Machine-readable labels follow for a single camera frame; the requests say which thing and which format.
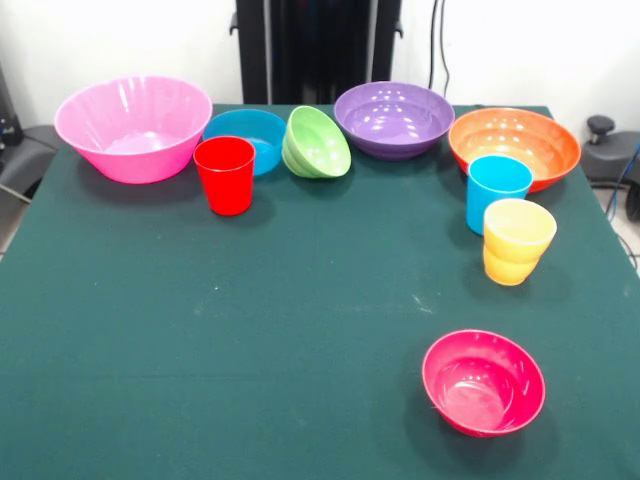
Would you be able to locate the green plastic bowl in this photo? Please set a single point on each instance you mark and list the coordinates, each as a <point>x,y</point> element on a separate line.
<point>320,150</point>

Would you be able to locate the red plastic cup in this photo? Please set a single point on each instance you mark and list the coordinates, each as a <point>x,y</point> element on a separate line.
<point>225,190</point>

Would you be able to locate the magenta plastic bowl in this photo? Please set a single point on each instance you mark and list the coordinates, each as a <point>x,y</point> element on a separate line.
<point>480,390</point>

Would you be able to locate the dark green table cloth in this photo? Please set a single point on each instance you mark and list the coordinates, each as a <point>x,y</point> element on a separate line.
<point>250,325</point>

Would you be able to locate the blue plastic bowl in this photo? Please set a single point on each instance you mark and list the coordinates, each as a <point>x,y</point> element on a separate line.
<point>250,124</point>

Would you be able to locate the purple plastic bowl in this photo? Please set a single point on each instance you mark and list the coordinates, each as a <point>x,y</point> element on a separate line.
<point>395,115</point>

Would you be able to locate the blue plastic cup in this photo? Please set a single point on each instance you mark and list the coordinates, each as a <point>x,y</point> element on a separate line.
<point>482,200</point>

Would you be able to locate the yellow plastic cup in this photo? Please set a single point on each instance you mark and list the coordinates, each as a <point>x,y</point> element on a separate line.
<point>515,250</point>

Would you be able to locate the large pink plastic bowl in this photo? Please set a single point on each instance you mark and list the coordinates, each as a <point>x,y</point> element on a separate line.
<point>135,160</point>

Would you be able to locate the orange plastic bowl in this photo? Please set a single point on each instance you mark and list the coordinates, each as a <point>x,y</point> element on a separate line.
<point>515,135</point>

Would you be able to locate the black knobbed stand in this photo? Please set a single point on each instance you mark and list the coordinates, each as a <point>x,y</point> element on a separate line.
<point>605,155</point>

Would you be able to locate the black grey chair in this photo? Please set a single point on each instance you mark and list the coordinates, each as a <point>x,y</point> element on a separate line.
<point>27,150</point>

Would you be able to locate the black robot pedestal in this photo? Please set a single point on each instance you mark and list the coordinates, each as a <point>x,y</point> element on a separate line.
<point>320,50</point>

